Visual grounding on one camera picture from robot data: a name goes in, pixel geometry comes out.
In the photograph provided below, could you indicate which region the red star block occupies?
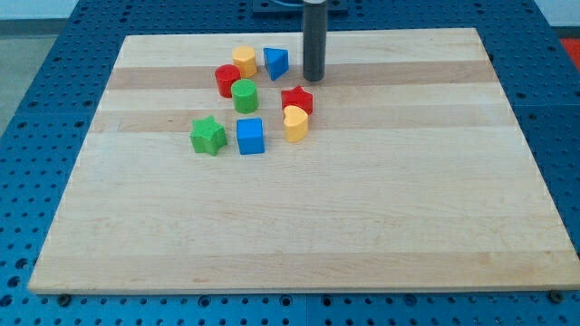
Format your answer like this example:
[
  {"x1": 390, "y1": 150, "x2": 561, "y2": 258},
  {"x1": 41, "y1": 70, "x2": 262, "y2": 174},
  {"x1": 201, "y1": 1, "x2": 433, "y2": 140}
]
[{"x1": 281, "y1": 85, "x2": 314, "y2": 115}]

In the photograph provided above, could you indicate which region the green star block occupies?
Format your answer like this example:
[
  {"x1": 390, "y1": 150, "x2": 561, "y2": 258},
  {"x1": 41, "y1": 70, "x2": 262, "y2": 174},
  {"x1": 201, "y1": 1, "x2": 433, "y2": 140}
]
[{"x1": 189, "y1": 115, "x2": 227, "y2": 156}]

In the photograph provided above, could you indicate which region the yellow heart block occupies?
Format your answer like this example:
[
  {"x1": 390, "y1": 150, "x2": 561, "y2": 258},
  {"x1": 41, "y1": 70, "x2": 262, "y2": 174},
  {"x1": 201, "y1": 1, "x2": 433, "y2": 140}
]
[{"x1": 284, "y1": 105, "x2": 309, "y2": 143}]

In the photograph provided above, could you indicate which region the blue cube block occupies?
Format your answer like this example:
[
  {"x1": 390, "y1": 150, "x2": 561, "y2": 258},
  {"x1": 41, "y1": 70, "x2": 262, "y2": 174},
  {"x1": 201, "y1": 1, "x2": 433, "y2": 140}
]
[{"x1": 237, "y1": 118, "x2": 265, "y2": 155}]

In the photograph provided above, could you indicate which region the green cylinder block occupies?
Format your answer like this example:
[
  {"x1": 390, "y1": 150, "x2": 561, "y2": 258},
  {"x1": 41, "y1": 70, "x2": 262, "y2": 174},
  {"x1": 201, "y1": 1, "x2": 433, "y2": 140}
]
[{"x1": 231, "y1": 79, "x2": 258, "y2": 114}]

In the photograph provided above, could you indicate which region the blue triangle block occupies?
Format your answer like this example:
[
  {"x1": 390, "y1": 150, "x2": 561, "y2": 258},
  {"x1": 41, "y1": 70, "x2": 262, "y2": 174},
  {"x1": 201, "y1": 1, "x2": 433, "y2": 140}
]
[{"x1": 263, "y1": 47, "x2": 289, "y2": 81}]

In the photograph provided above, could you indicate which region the red cylinder block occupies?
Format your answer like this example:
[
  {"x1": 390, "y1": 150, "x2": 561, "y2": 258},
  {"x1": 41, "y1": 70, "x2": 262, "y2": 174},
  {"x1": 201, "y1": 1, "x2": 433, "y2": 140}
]
[{"x1": 215, "y1": 64, "x2": 241, "y2": 98}]

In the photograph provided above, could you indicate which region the yellow hexagon block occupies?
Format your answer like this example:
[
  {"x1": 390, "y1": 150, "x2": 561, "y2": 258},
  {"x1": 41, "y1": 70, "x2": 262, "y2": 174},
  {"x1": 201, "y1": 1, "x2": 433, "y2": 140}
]
[{"x1": 232, "y1": 45, "x2": 257, "y2": 78}]

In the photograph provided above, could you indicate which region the wooden board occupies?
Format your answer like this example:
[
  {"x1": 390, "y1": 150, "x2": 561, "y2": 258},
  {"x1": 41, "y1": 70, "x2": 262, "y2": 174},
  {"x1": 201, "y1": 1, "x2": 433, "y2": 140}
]
[{"x1": 28, "y1": 28, "x2": 579, "y2": 295}]

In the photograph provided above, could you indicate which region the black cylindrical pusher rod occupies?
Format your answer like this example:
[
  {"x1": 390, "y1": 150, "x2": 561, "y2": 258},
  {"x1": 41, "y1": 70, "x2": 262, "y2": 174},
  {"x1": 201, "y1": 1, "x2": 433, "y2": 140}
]
[{"x1": 303, "y1": 0, "x2": 328, "y2": 82}]

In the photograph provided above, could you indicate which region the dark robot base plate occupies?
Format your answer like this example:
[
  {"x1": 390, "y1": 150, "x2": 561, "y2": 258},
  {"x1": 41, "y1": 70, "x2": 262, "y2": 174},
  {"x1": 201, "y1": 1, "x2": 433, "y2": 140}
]
[{"x1": 248, "y1": 0, "x2": 349, "y2": 15}]

